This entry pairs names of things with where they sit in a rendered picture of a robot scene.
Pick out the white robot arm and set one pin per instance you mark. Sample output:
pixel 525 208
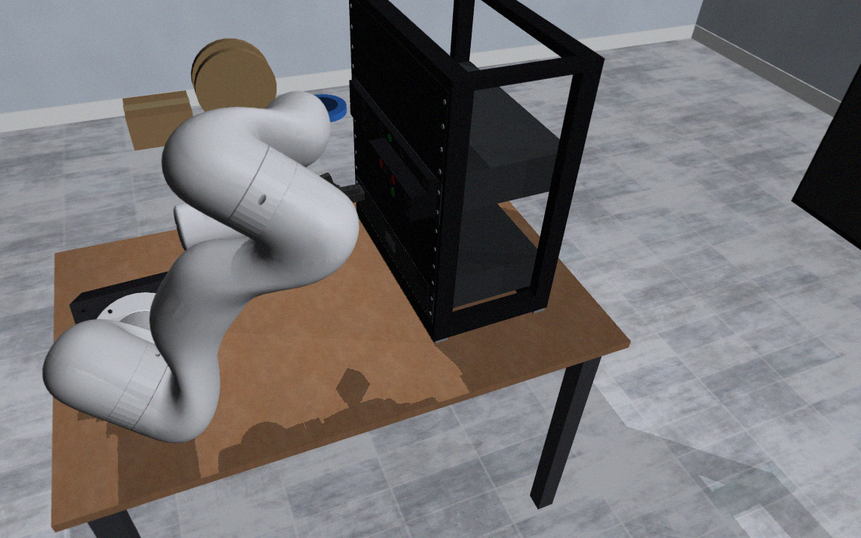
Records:
pixel 255 221

